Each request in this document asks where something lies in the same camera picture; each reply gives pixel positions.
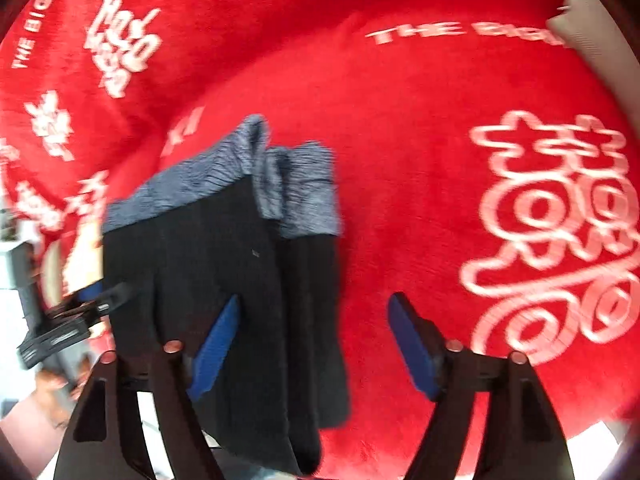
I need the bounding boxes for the person's left hand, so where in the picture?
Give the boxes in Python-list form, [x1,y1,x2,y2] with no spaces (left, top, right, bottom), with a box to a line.
[31,372,76,413]

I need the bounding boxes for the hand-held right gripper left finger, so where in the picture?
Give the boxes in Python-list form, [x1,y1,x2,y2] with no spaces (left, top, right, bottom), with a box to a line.
[54,294,242,480]

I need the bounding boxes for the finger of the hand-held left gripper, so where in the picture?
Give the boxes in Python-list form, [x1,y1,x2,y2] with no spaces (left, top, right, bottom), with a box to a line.
[44,282,135,323]
[17,319,93,368]

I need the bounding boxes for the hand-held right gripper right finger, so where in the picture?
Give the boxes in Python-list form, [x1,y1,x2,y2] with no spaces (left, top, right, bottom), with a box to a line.
[387,292,576,480]

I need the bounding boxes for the red printed blanket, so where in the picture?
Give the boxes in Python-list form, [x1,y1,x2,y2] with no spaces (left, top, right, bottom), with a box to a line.
[0,0,640,456]

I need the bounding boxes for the black pants with grey waistband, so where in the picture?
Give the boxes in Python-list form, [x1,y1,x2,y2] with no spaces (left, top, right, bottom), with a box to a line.
[102,114,351,476]

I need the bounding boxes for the person's left forearm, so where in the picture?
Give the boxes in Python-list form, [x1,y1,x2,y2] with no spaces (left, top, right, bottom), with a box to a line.
[0,392,68,443]

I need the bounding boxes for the grey cloth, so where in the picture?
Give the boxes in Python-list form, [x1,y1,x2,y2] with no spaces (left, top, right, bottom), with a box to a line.
[547,0,637,126]

